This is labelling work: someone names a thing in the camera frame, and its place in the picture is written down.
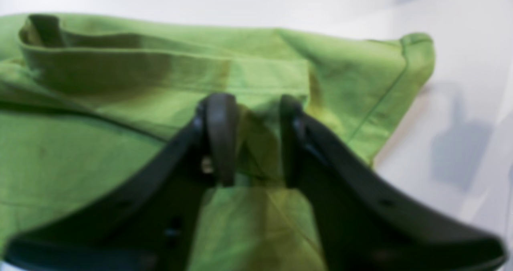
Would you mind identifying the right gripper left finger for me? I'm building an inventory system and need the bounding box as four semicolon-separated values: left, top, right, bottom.
4;93;238;271

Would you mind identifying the green T-shirt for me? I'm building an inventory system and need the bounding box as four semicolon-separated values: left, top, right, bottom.
1;14;435;271

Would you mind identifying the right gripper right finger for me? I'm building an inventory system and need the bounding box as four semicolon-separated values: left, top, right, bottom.
280;95;507;271

